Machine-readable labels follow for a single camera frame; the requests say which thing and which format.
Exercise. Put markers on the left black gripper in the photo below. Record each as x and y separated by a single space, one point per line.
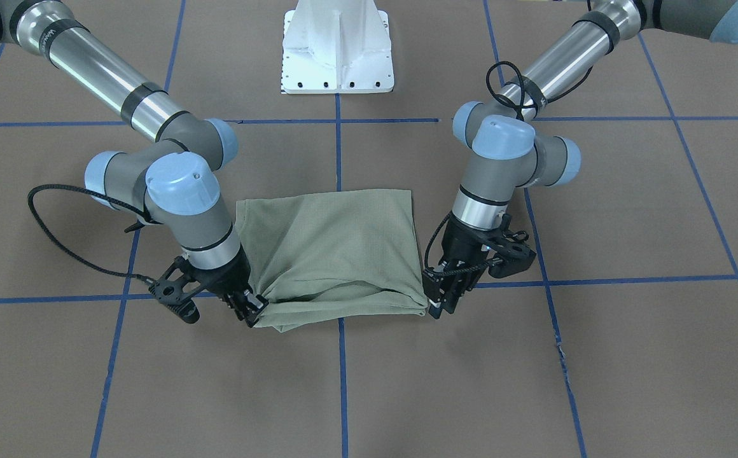
460 246

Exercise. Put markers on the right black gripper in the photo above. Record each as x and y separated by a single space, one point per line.
224 278

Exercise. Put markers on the olive green long-sleeve shirt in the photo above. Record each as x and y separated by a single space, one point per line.
326 256

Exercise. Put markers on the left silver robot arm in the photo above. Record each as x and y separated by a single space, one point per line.
507 153

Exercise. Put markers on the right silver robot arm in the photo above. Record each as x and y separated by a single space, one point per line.
169 183

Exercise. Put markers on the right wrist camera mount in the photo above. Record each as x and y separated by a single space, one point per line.
176 290

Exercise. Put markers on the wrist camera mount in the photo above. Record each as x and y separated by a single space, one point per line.
176 290
513 254

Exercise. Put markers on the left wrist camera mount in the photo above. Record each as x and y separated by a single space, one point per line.
513 254

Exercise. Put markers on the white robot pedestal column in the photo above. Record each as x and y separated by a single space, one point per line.
336 47

